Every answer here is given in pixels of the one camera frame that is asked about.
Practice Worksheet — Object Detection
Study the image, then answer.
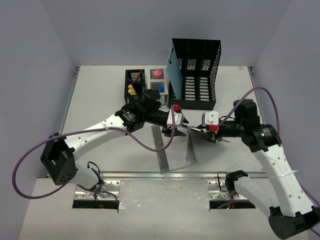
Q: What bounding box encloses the blue cap black highlighter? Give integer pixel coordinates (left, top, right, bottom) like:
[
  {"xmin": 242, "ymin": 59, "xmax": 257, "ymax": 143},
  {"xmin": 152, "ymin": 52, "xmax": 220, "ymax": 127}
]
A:
[{"xmin": 157, "ymin": 85, "xmax": 165, "ymax": 93}]

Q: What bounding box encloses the spiral notebook grey white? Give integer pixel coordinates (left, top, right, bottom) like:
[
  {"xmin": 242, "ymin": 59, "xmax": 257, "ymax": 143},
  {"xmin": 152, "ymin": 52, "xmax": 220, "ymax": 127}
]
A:
[{"xmin": 156, "ymin": 128, "xmax": 197, "ymax": 172}]

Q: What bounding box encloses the yellow highlighter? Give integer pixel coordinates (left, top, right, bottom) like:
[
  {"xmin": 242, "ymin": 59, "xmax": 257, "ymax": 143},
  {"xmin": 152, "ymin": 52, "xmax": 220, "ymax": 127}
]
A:
[{"xmin": 127, "ymin": 88, "xmax": 137, "ymax": 96}]

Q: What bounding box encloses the pink glue bottle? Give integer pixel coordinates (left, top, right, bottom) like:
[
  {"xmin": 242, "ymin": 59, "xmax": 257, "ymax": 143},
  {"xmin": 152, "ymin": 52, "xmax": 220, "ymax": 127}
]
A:
[{"xmin": 153, "ymin": 69, "xmax": 163, "ymax": 79}]

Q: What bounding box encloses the blue clipboard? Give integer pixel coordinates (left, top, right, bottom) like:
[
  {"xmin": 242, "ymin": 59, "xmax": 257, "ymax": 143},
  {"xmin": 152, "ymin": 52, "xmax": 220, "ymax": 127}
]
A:
[{"xmin": 166, "ymin": 39, "xmax": 183, "ymax": 100}]

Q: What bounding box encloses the orange highlighter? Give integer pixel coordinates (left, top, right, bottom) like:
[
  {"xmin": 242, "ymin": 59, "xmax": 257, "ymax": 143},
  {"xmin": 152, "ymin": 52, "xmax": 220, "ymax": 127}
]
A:
[{"xmin": 128, "ymin": 84, "xmax": 135, "ymax": 91}]

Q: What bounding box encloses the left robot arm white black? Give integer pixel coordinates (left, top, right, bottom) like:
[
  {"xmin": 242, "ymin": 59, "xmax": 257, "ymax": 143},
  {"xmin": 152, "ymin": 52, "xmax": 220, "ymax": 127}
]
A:
[{"xmin": 40, "ymin": 89, "xmax": 188, "ymax": 197}]

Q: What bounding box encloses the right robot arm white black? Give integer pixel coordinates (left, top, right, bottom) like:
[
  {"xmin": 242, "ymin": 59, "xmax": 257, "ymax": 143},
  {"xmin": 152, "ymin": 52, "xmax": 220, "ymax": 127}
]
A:
[{"xmin": 215, "ymin": 99, "xmax": 320, "ymax": 240}]

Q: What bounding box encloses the white pen holder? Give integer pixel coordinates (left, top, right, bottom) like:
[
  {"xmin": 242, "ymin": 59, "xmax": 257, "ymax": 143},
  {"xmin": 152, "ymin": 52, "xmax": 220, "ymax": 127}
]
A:
[{"xmin": 146, "ymin": 66, "xmax": 169, "ymax": 104}]

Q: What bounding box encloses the black pen holder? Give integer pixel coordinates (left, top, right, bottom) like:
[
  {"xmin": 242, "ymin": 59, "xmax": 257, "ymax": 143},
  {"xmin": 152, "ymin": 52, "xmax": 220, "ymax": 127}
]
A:
[{"xmin": 124, "ymin": 69, "xmax": 146, "ymax": 104}]

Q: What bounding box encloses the black magazine file rack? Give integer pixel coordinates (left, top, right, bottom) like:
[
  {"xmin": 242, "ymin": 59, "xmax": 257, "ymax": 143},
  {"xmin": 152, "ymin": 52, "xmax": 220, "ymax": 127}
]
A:
[{"xmin": 168, "ymin": 38, "xmax": 222, "ymax": 111}]

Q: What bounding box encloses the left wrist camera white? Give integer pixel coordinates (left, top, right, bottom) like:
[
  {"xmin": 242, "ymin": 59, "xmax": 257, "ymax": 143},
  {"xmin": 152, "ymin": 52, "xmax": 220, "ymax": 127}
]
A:
[{"xmin": 166, "ymin": 104, "xmax": 185, "ymax": 128}]

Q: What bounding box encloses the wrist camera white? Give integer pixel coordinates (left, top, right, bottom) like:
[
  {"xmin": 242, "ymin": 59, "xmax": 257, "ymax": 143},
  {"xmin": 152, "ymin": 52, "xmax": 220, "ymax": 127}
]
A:
[
  {"xmin": 166, "ymin": 104, "xmax": 185, "ymax": 128},
  {"xmin": 201, "ymin": 111, "xmax": 219, "ymax": 133}
]

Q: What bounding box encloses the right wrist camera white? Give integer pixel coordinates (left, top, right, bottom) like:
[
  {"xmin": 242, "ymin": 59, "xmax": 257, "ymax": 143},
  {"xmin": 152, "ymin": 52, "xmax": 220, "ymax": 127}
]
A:
[{"xmin": 201, "ymin": 111, "xmax": 219, "ymax": 133}]

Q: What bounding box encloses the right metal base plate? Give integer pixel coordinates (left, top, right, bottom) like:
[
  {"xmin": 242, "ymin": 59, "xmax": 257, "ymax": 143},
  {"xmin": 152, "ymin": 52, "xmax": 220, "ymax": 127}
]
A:
[{"xmin": 207, "ymin": 179, "xmax": 247, "ymax": 201}]

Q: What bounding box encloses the metal base plate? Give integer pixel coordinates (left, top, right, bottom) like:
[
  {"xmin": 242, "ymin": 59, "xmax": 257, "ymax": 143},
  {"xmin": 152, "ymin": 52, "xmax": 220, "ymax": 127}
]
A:
[
  {"xmin": 207, "ymin": 179, "xmax": 247, "ymax": 201},
  {"xmin": 74, "ymin": 178, "xmax": 121, "ymax": 201}
]

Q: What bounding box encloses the aluminium rail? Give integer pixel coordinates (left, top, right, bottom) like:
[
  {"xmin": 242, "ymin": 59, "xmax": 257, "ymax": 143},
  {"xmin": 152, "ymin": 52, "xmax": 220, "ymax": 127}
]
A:
[{"xmin": 47, "ymin": 170, "xmax": 270, "ymax": 180}]

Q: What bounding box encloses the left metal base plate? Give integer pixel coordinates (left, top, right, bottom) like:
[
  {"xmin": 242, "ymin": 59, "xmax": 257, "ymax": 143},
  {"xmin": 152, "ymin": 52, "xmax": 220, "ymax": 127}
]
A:
[{"xmin": 74, "ymin": 178, "xmax": 121, "ymax": 201}]

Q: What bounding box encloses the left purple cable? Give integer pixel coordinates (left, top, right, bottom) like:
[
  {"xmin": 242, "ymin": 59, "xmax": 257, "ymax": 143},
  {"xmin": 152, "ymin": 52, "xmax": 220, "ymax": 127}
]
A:
[{"xmin": 11, "ymin": 104, "xmax": 178, "ymax": 201}]

